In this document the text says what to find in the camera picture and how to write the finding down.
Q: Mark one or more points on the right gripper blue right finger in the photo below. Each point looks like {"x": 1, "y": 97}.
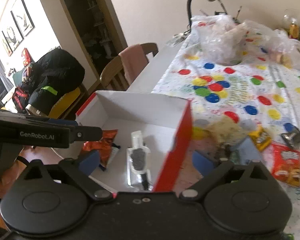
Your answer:
{"x": 205, "y": 164}

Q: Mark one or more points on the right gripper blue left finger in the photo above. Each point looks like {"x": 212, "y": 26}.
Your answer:
{"x": 78, "y": 170}

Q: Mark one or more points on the dark brown candy wrapper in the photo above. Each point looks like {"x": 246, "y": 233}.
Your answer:
{"x": 223, "y": 151}

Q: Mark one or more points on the orange Oreo snack bag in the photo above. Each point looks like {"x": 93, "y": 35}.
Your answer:
{"x": 106, "y": 148}

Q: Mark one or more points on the blue white snack packet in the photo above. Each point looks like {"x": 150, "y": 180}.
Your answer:
{"x": 245, "y": 152}

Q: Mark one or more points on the beige snack bag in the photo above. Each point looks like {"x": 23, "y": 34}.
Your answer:
{"x": 226, "y": 131}

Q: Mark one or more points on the silver foil snack pack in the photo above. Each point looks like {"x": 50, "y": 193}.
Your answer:
{"x": 138, "y": 182}

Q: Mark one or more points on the clear tray dark cookie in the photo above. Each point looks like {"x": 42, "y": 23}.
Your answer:
{"x": 137, "y": 155}

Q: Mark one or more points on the red lion snack bag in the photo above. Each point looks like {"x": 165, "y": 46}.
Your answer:
{"x": 286, "y": 164}

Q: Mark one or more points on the small black snack packet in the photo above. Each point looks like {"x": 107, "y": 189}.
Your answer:
{"x": 292, "y": 138}

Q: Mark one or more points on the person's left hand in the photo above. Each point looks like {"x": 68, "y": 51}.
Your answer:
{"x": 10, "y": 176}

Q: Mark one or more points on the polka dot party tablecloth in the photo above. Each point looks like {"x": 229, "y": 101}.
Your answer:
{"x": 255, "y": 92}

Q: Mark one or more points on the red and white cardboard box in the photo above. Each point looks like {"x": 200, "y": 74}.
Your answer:
{"x": 164, "y": 121}

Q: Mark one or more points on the black jacket on chair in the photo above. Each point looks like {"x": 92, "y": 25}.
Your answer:
{"x": 51, "y": 77}

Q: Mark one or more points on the left wooden chair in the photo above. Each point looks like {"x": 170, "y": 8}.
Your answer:
{"x": 113, "y": 75}

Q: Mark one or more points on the pink cloth on chair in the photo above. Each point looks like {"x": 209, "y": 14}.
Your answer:
{"x": 134, "y": 61}

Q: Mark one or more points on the large clear plastic bag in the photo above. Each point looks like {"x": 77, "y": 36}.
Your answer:
{"x": 221, "y": 40}

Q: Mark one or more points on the small clear plastic bag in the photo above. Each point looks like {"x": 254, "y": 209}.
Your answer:
{"x": 283, "y": 50}

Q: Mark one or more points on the orange juice bottle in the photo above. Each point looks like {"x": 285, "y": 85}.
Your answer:
{"x": 294, "y": 30}

